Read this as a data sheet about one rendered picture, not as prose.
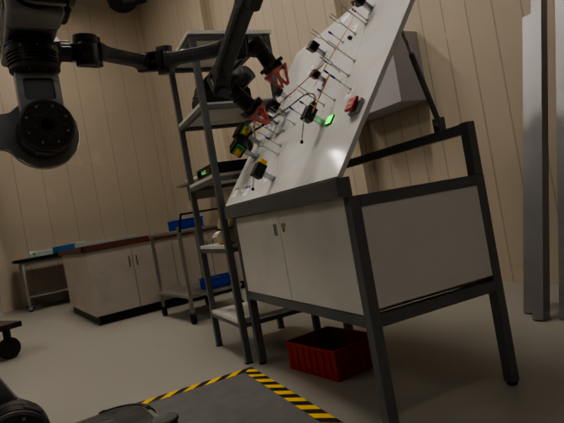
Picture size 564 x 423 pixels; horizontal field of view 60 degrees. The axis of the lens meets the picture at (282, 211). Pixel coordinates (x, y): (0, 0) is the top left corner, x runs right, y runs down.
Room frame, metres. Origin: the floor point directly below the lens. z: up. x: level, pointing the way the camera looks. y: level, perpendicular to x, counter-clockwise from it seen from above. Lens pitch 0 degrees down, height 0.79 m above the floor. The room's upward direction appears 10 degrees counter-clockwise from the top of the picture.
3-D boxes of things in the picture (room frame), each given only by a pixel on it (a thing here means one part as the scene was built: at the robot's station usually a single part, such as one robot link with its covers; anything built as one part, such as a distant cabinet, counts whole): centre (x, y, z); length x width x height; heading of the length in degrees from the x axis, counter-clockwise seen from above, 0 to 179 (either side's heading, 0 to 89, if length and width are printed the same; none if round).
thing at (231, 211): (2.12, 0.03, 0.83); 1.18 x 0.05 x 0.06; 25
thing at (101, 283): (6.01, 1.47, 0.39); 2.19 x 1.70 x 0.79; 122
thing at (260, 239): (2.38, 0.13, 0.60); 0.55 x 0.02 x 0.39; 25
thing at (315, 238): (1.88, -0.10, 0.60); 0.55 x 0.03 x 0.39; 25
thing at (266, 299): (2.25, -0.25, 0.40); 1.18 x 0.60 x 0.80; 25
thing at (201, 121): (3.06, 0.23, 0.92); 0.60 x 0.50 x 1.85; 25
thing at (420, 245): (2.26, -0.26, 0.60); 1.17 x 0.58 x 0.40; 25
